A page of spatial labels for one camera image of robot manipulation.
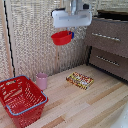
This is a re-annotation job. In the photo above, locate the brown drawer front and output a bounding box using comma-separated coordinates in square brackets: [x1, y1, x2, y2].
[83, 16, 128, 59]
[88, 46, 128, 81]

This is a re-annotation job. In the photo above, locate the dark wooden drawer cabinet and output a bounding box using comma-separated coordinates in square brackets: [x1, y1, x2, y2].
[83, 9, 128, 83]

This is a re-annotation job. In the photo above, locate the yellow red food box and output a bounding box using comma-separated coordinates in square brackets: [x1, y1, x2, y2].
[65, 71, 95, 91]

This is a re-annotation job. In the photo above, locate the pink plastic cup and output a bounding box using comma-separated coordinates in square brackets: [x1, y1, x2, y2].
[35, 72, 49, 91]

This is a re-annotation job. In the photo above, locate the orange-red plastic bowl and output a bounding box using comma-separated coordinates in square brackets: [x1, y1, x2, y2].
[50, 30, 74, 46]

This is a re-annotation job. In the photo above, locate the red plastic shopping basket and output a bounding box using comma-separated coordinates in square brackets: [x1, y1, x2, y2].
[0, 75, 49, 128]

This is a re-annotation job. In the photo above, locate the silver metal drawer handle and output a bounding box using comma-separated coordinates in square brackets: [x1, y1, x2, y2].
[91, 32, 122, 42]
[95, 54, 120, 67]

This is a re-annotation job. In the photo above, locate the beige woven partition screen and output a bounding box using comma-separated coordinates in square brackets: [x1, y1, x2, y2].
[4, 0, 101, 81]

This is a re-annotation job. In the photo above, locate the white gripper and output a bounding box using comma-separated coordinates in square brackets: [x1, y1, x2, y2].
[51, 8, 93, 40]

